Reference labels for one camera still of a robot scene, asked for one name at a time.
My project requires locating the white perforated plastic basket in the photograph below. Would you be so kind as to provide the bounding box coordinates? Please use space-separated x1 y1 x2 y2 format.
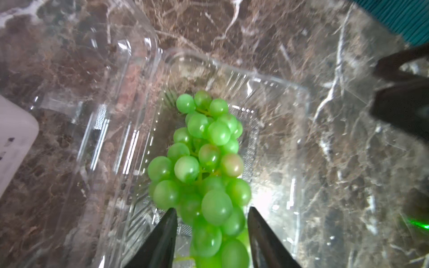
1 97 39 194

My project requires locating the green grape bunch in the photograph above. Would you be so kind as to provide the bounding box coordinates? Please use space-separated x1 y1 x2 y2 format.
147 90 252 268

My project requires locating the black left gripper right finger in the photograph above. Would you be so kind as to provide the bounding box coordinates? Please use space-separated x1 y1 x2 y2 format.
248 207 301 268

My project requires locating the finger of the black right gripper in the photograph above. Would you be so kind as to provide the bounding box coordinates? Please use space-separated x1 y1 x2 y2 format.
369 78 429 141
373 43 429 82

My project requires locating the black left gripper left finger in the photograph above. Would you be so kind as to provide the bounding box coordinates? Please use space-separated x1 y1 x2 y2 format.
125 208 178 268

